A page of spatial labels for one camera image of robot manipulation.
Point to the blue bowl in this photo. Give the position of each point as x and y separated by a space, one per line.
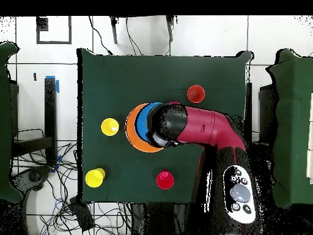
143 122

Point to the large yellow-orange bowl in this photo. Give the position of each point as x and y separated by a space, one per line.
130 129

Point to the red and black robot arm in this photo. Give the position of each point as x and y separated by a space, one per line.
210 124

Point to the amber yellow cup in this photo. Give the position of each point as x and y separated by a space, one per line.
108 128

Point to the orange cup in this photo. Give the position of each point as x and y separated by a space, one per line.
195 94

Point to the red cup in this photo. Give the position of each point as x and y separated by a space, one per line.
165 182

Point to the dark green table cloth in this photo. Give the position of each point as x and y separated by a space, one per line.
146 68

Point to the bright yellow cup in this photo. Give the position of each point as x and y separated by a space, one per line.
94 179

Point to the grey metal leg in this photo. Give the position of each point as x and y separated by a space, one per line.
170 29
114 31

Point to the blue tape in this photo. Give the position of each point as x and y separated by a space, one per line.
57 86

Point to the black metal stand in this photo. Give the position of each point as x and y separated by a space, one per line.
50 110

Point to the black cabinet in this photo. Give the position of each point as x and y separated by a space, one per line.
14 110
267 115

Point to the black power adapter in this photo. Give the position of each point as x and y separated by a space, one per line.
82 215

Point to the grey office chair base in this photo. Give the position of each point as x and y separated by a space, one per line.
31 176

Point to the green cloth side table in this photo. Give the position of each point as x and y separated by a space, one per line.
5 122
293 122

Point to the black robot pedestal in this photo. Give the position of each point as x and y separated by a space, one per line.
159 220

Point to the black metal post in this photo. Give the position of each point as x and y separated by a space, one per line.
249 110

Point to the grey square floor frame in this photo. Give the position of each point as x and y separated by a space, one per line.
53 42

